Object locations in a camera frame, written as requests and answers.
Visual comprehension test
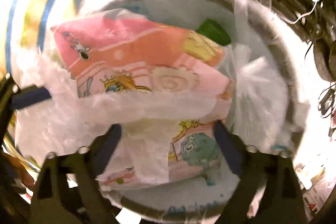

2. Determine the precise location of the pink cartoon plastic bag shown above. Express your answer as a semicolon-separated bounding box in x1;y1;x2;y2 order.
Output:
52;9;234;181

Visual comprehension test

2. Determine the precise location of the clear bubble wrap sheet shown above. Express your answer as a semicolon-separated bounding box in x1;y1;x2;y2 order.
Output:
14;43;292;209

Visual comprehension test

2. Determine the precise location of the round trash bin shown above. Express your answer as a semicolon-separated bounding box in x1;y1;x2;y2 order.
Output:
79;0;306;223

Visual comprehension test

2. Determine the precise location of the clear plastic water bottle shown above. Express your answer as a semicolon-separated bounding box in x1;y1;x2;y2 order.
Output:
196;19;231;46

